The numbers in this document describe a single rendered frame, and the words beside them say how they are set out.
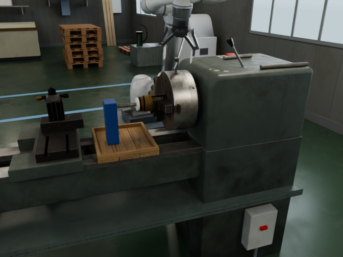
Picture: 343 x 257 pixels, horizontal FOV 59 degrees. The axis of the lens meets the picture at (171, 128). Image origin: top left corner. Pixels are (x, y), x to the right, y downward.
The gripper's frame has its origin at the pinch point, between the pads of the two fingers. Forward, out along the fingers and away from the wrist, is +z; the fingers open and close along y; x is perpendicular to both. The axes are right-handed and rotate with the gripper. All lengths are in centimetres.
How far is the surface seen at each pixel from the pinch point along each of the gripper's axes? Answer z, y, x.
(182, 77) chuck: 7.1, -4.1, 5.5
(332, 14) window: 27, -151, -268
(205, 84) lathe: 7.0, -16.1, 10.5
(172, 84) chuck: 8.6, 0.1, 12.0
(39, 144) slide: 31, 55, 46
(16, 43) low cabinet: 252, 507, -569
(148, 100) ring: 19.3, 11.6, 12.7
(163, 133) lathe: 44.8, 4.3, 3.9
